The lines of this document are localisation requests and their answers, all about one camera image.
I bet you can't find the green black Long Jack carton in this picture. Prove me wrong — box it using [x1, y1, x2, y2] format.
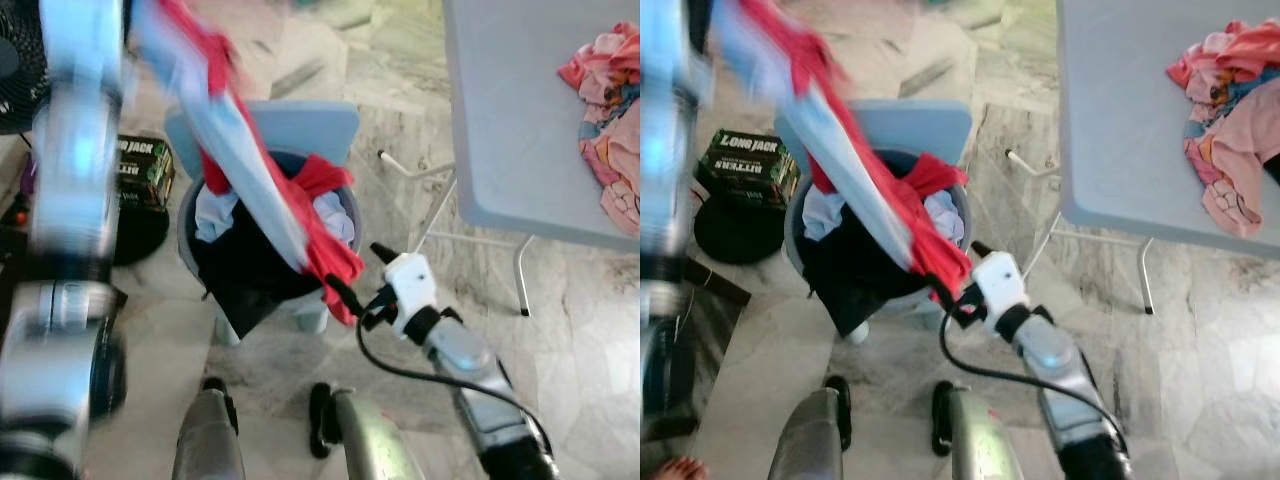
[696, 128, 802, 209]
[115, 135, 177, 211]

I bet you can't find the grey plastic chair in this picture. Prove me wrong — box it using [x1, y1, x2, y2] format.
[775, 98, 974, 346]
[163, 100, 363, 348]

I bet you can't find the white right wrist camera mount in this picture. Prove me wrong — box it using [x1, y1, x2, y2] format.
[384, 253, 439, 338]
[972, 252, 1031, 336]

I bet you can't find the white crumpled garment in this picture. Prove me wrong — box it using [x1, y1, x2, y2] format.
[803, 187, 966, 246]
[195, 185, 357, 247]

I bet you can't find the black crumpled garment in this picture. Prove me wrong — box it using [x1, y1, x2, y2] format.
[800, 195, 936, 339]
[190, 195, 326, 341]

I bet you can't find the robot right leg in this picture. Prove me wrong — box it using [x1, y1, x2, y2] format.
[308, 382, 429, 480]
[930, 380, 1026, 480]

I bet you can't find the robot left leg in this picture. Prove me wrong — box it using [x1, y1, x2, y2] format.
[170, 377, 248, 480]
[765, 377, 853, 480]

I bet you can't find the red garment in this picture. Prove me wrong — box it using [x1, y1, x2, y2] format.
[712, 0, 973, 326]
[130, 0, 367, 327]

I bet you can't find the grey folding table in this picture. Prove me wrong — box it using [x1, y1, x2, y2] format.
[1005, 0, 1280, 316]
[378, 0, 641, 318]

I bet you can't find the pink clothes pile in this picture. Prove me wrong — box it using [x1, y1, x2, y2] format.
[557, 25, 641, 237]
[1165, 20, 1280, 239]

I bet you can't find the robot leg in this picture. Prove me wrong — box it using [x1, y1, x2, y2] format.
[765, 377, 853, 480]
[170, 377, 248, 480]
[308, 382, 429, 480]
[930, 380, 1026, 480]

